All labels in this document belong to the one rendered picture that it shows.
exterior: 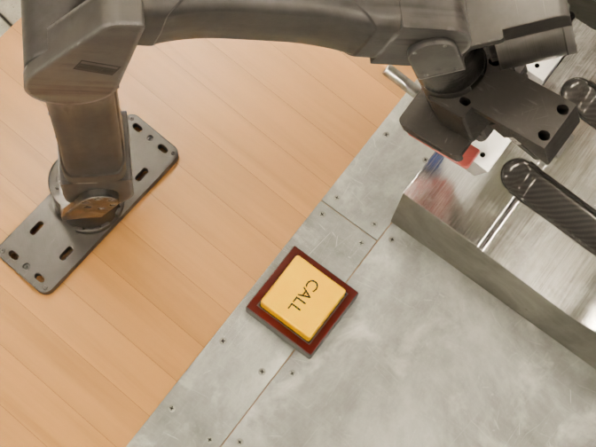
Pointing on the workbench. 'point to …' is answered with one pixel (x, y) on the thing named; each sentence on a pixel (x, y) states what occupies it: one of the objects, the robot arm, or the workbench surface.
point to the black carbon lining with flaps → (521, 189)
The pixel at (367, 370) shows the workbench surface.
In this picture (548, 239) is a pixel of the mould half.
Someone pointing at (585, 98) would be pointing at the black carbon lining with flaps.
